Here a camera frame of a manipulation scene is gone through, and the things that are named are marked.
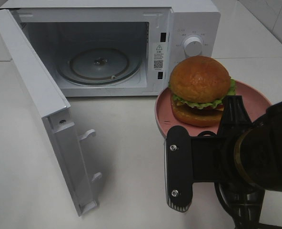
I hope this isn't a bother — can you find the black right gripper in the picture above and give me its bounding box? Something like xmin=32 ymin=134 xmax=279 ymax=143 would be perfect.
xmin=191 ymin=95 xmax=267 ymax=229

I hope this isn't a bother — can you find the pink round plate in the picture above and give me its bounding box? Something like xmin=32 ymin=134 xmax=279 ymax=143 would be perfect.
xmin=155 ymin=81 xmax=272 ymax=138

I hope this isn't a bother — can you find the burger with lettuce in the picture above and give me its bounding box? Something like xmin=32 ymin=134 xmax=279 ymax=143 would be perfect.
xmin=168 ymin=56 xmax=236 ymax=127

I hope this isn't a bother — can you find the white microwave door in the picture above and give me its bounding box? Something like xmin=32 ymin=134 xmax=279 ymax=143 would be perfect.
xmin=0 ymin=10 xmax=102 ymax=216

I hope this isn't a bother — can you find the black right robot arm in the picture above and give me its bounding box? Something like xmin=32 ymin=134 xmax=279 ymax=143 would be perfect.
xmin=191 ymin=96 xmax=282 ymax=229

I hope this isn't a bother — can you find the upper white control knob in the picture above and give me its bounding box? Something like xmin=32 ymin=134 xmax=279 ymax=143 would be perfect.
xmin=183 ymin=35 xmax=203 ymax=57

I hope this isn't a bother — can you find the white warning label sticker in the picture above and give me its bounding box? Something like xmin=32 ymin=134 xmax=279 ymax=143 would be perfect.
xmin=152 ymin=42 xmax=167 ymax=70

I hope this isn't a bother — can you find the glass microwave turntable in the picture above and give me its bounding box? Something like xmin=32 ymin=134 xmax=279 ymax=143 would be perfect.
xmin=58 ymin=47 xmax=142 ymax=85

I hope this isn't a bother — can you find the white microwave oven body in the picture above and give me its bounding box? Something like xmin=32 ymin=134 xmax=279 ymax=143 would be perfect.
xmin=0 ymin=0 xmax=221 ymax=97

